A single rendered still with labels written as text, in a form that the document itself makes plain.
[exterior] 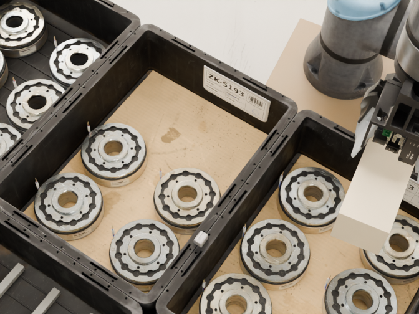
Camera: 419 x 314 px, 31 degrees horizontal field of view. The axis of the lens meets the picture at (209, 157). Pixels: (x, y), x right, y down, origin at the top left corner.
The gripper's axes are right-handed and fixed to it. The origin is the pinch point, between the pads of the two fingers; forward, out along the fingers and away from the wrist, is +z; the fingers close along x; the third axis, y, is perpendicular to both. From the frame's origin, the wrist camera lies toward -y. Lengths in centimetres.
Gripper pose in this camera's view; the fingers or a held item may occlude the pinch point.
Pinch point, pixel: (391, 150)
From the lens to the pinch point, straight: 96.0
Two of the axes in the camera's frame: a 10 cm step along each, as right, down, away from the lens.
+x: 9.1, 3.7, -1.9
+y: -4.1, 7.7, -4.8
